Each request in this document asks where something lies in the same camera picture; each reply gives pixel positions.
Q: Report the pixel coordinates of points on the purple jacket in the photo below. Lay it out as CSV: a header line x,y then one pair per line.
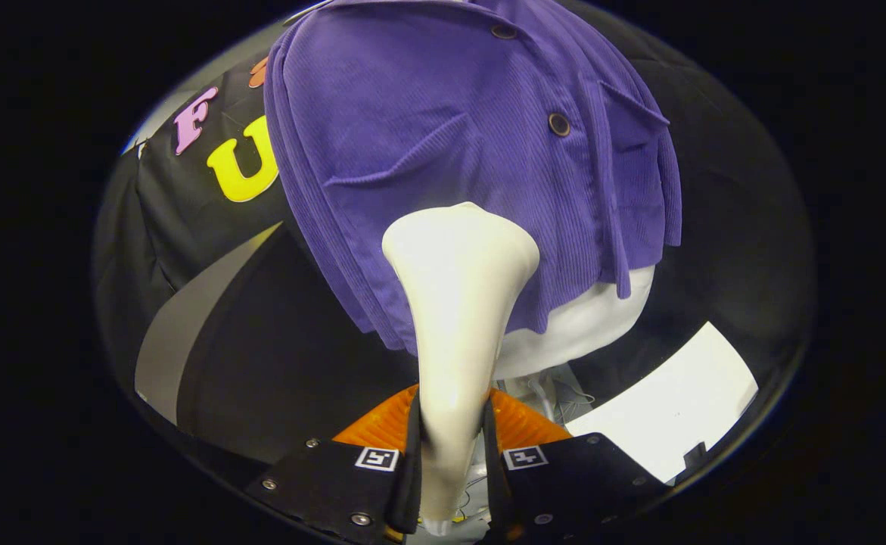
x,y
427,113

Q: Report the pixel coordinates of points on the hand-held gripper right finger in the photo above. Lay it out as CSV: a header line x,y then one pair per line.
x,y
494,484

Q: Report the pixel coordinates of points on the white paper sheet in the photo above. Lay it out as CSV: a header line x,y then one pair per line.
x,y
677,409

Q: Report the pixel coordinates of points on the white mannequin torso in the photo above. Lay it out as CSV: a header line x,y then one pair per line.
x,y
586,325

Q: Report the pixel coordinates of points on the grey cabinet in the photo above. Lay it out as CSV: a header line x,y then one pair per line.
x,y
185,318

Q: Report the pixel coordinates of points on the black backdrop cloth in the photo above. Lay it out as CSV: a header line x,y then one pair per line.
x,y
730,189

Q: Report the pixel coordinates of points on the metal mannequin stand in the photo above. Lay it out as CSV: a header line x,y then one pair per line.
x,y
537,387

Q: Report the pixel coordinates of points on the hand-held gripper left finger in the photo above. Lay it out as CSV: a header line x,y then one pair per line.
x,y
412,484

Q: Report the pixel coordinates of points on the white garment steamer head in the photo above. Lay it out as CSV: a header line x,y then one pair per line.
x,y
458,303

